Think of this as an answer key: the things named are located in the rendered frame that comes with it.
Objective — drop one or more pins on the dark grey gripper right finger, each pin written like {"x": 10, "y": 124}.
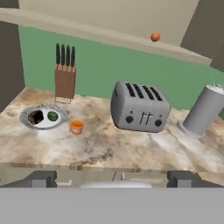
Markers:
{"x": 182, "y": 179}

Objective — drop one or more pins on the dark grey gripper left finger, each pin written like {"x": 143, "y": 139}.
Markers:
{"x": 40, "y": 179}

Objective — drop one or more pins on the dark brown bread slice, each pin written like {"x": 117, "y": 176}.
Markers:
{"x": 36, "y": 117}

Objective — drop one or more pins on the grey round plate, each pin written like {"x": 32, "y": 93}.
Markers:
{"x": 43, "y": 116}

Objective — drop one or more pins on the orange jam jar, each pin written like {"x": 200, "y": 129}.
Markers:
{"x": 77, "y": 126}

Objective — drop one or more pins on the green avocado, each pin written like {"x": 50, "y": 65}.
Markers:
{"x": 52, "y": 116}

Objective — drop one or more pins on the beige base cabinet front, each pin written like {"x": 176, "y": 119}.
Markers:
{"x": 108, "y": 175}

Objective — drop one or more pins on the orange round cabinet knob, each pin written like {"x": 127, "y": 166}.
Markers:
{"x": 155, "y": 36}

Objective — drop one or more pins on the dark brown cabinet door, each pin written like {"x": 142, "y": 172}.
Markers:
{"x": 205, "y": 27}

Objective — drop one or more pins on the white rounded object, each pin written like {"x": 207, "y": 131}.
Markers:
{"x": 116, "y": 184}

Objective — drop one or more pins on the grey cylindrical kitchen appliance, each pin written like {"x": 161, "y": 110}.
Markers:
{"x": 202, "y": 110}

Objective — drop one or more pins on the grey four-slot toaster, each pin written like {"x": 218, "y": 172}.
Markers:
{"x": 140, "y": 107}

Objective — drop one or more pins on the wooden knife block with knives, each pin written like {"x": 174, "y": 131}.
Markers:
{"x": 65, "y": 76}

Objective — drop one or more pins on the beige wall cabinet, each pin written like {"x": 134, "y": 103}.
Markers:
{"x": 110, "y": 23}

